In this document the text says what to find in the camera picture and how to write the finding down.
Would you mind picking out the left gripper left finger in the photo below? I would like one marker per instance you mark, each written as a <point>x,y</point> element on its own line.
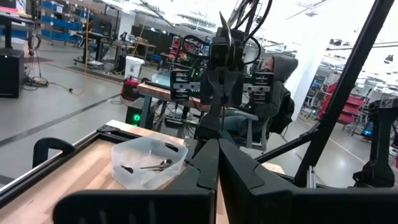
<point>140,208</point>

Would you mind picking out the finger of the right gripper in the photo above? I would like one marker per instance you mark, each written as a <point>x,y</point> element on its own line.
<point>211,87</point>
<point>234,87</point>

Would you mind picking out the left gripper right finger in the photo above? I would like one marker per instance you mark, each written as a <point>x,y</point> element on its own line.
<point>311,208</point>

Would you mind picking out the wooden workbench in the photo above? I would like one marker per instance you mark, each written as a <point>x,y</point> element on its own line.
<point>158,91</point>

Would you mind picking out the silver aluminium bar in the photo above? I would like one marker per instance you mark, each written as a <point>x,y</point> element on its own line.
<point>311,180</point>

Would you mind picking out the person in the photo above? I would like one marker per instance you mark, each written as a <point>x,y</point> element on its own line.
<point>276,93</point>

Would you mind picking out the grey chair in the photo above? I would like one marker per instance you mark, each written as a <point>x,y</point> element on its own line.
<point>255,130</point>

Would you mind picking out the red tool case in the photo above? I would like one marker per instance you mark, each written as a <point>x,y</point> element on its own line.
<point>130,88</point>

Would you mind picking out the white bucket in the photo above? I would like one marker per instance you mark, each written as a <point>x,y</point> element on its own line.
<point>133,67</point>

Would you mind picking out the black computer tower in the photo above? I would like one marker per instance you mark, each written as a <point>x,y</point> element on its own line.
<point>135,113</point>

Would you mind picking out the clear plastic bin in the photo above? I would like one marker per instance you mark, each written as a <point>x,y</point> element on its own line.
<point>136,152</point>

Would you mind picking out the black workshop desk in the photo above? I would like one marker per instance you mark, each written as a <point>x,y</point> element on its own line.
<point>102,39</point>

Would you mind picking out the black table clamp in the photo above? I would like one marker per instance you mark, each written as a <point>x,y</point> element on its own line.
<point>49,146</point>

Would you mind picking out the red tool cart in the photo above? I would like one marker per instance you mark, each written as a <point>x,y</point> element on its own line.
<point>349,105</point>

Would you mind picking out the blue storage bin shelf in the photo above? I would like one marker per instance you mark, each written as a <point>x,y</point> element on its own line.
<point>62,25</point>

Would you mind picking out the black cabinet box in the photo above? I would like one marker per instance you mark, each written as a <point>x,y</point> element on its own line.
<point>11,73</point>

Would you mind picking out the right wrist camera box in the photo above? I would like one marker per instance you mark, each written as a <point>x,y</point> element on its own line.
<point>220,53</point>

